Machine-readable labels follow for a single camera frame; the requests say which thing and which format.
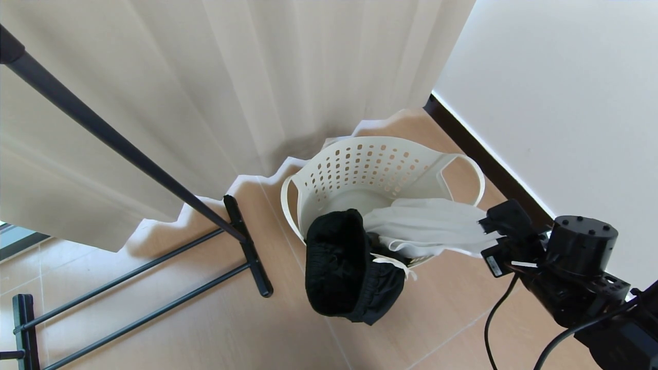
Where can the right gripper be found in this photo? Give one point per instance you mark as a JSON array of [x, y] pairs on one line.
[[570, 300]]

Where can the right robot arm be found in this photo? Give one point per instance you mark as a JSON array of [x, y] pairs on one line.
[[583, 246]]

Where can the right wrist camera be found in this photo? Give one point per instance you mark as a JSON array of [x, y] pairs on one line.
[[506, 218]]

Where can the window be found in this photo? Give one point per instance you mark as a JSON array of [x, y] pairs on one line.
[[15, 241]]

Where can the beige curtain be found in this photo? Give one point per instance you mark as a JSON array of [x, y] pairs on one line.
[[231, 82]]

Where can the white laundry basket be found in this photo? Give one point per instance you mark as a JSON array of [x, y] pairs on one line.
[[421, 164]]

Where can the black shorts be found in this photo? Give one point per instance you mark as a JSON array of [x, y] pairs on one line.
[[334, 262]]

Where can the white printed t-shirt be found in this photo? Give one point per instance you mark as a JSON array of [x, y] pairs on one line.
[[426, 226]]

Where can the black clothes rack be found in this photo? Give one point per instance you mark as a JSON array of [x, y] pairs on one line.
[[103, 131]]

